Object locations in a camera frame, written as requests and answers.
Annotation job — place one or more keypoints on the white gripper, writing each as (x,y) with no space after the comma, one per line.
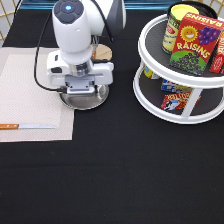
(80,78)

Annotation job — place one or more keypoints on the yellow and blue box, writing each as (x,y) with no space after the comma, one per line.
(150,74)

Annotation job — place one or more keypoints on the round wooden coaster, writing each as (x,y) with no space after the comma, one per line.
(102,52)

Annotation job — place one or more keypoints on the wooden handled knife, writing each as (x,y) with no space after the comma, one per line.
(25,126)

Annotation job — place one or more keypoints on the red raisins box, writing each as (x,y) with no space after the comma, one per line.
(195,42)

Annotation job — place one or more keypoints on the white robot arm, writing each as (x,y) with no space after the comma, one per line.
(75,22)

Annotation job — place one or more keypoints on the blue and white box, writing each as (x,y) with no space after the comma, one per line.
(174,88)

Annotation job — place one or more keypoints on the red box with cow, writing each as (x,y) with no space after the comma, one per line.
(175,101)

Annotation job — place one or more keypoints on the white two-tier turntable rack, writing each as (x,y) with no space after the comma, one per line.
(205,103)

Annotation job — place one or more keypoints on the round silver metal plate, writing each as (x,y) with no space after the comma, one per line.
(86,101)

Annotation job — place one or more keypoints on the yellow lidded can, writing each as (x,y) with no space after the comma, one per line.
(177,12)

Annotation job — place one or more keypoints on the beige woven placemat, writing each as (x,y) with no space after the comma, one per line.
(22,101)

